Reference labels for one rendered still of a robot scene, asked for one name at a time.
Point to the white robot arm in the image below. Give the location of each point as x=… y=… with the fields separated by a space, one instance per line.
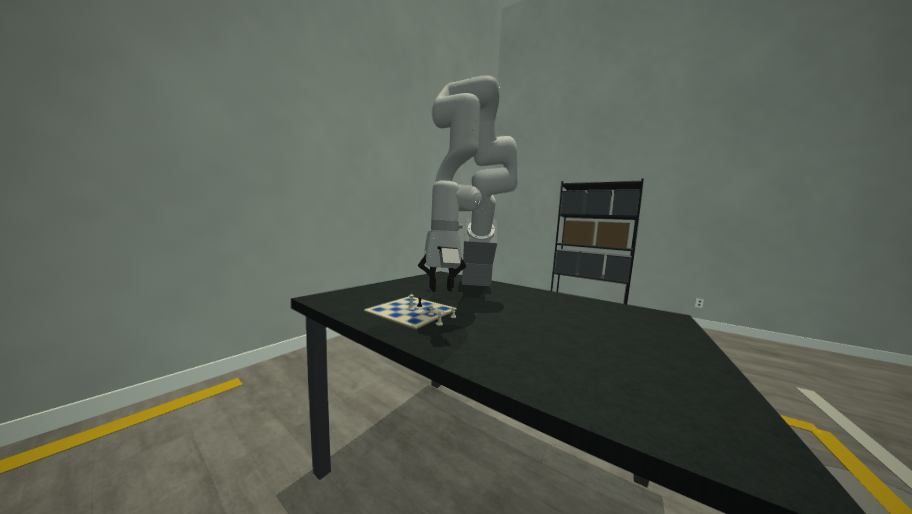
x=456 y=108

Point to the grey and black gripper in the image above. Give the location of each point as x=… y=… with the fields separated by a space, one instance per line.
x=431 y=257

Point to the blue and cream chessboard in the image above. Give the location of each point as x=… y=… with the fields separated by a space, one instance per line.
x=396 y=311

